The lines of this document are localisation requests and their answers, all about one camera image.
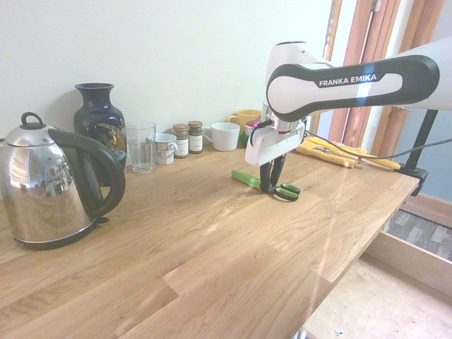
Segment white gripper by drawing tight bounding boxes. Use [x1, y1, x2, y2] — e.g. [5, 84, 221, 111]
[244, 121, 307, 194]

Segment green and black scissors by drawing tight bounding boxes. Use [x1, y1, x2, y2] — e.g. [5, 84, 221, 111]
[232, 169, 302, 203]

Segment open wooden drawer white front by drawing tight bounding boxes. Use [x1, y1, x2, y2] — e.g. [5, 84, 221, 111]
[299, 229, 452, 339]

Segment metal spoon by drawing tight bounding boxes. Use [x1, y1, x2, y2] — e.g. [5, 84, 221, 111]
[313, 145, 370, 165]

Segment plain white cup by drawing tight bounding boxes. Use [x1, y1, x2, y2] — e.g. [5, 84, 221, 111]
[201, 121, 242, 153]

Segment yellow mug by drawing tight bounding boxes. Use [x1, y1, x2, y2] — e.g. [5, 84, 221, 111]
[225, 109, 264, 137]

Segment yellow folded cloth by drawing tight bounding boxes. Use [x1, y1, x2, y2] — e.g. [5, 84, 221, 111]
[295, 136, 379, 170]

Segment brown-lid spice jar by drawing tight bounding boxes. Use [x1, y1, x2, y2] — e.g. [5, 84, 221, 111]
[187, 120, 204, 155]
[172, 123, 190, 159]

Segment small white printed mug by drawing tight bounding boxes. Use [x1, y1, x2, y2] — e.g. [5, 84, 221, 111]
[153, 133, 179, 165]

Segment yellow banana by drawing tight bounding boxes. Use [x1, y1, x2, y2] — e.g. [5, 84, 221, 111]
[355, 156, 403, 171]

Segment clear drinking glass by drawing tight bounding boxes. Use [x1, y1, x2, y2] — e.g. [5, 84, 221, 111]
[125, 121, 157, 174]

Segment dark blue ornate vase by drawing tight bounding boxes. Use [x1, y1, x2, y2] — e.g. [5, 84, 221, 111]
[73, 83, 127, 171]

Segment stainless steel electric kettle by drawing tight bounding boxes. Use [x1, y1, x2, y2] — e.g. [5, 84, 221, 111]
[0, 112, 127, 251]

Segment black camera clamp mount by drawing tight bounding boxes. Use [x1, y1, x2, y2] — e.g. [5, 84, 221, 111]
[394, 108, 440, 197]

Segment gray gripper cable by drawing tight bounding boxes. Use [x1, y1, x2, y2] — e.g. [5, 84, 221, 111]
[302, 129, 452, 162]

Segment wooden door frame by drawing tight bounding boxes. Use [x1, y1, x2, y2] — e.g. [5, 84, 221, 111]
[322, 0, 446, 157]

